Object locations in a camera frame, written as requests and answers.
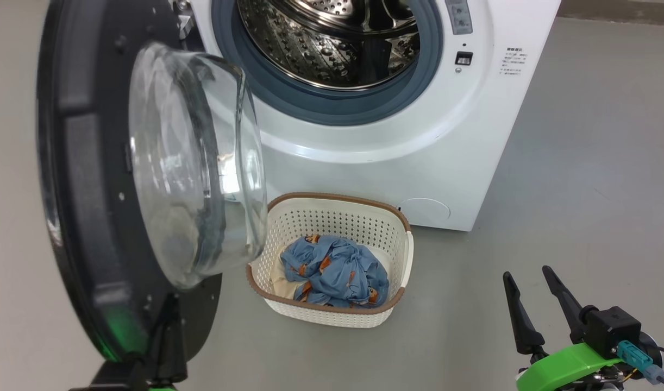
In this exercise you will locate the stainless steel washing machine drum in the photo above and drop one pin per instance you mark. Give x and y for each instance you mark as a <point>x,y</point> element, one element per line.
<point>321,49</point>

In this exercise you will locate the black round glass washer door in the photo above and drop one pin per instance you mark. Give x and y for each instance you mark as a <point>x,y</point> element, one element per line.
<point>87,190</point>

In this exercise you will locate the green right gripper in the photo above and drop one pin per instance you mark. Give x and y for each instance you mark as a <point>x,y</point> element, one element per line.
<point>565,366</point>

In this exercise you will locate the blue cartoon print garment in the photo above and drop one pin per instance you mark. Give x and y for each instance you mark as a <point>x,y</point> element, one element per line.
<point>337,271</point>

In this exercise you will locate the white perforated laundry basket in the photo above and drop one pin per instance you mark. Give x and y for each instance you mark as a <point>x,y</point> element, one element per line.
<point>343,220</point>

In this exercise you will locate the cream printed garment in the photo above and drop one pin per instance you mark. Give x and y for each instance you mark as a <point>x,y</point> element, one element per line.
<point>282,279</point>

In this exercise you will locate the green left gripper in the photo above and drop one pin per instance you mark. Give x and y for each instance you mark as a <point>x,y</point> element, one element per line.
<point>162,389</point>

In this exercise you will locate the round white filter cover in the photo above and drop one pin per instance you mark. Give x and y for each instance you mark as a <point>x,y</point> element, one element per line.
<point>424,210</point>

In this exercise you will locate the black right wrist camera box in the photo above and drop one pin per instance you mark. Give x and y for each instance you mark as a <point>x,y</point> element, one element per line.
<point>612,328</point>

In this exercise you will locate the white front-load washing machine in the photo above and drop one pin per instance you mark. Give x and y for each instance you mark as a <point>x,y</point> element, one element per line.
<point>419,152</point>

